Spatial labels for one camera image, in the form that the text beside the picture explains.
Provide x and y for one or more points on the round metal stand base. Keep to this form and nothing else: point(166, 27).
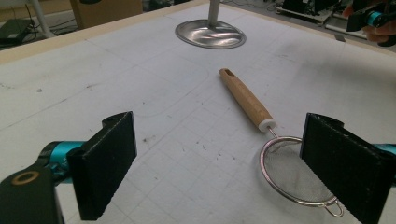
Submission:
point(211, 32)

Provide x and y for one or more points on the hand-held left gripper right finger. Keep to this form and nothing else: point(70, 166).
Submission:
point(345, 161)

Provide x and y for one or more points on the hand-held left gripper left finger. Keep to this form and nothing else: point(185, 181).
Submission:
point(102, 165)

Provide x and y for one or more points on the white stand leg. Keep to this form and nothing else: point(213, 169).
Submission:
point(42, 18)

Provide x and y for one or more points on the dark equipment on floor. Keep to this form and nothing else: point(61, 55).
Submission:
point(308, 7)

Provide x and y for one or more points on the cardboard box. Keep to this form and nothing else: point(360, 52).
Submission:
point(104, 12)

